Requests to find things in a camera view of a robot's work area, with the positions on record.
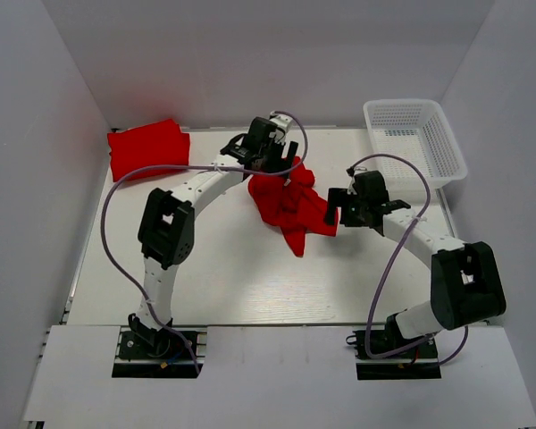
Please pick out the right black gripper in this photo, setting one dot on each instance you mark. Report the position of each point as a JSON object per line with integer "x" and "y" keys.
{"x": 346, "y": 209}

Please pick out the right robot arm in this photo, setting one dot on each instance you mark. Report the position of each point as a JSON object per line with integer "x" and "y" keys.
{"x": 465, "y": 285}

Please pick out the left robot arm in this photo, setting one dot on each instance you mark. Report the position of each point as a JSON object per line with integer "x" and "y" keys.
{"x": 167, "y": 229}

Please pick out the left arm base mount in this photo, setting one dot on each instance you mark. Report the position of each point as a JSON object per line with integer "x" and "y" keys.
{"x": 171, "y": 360}

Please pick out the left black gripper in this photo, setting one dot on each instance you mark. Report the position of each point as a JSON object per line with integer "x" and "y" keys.
{"x": 273, "y": 160}

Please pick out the white plastic basket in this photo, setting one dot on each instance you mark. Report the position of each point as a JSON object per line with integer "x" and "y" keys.
{"x": 418, "y": 131}

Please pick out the folded red t-shirt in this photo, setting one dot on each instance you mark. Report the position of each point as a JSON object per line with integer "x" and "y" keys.
{"x": 153, "y": 144}

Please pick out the red t-shirt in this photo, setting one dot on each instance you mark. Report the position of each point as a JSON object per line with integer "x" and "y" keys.
{"x": 292, "y": 205}
{"x": 153, "y": 144}

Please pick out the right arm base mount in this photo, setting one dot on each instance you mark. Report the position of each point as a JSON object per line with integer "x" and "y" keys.
{"x": 419, "y": 363}

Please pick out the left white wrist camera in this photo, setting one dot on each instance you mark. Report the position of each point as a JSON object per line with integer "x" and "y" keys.
{"x": 283, "y": 121}

